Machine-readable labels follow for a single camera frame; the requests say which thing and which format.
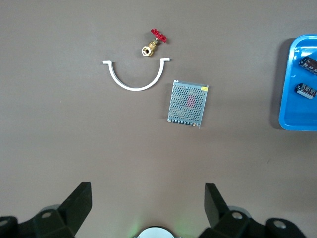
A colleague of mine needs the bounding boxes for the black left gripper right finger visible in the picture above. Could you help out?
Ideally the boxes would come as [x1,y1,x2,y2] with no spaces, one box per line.
[198,183,306,238]

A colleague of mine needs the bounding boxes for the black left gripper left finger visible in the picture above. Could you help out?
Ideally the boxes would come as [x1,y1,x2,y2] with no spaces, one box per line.
[0,182,93,238]

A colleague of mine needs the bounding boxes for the short brown electrolytic capacitor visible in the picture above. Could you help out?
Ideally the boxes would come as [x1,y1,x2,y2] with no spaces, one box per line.
[294,83,317,100]

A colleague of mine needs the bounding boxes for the long brown electrolytic capacitor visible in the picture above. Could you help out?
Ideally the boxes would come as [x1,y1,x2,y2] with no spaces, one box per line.
[298,56,317,76]

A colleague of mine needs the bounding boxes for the blue plastic tray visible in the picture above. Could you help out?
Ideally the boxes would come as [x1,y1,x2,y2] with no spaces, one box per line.
[278,34,317,131]

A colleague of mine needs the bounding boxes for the metal mesh power supply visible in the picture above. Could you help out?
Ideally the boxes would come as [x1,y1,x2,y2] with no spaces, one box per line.
[167,79,209,129]

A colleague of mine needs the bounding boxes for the white arch-shaped bracket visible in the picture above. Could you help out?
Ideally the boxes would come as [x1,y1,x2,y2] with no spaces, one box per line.
[102,58,171,92]

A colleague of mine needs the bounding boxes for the brass valve red handle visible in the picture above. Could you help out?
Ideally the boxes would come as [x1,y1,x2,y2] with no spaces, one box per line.
[140,28,168,58]

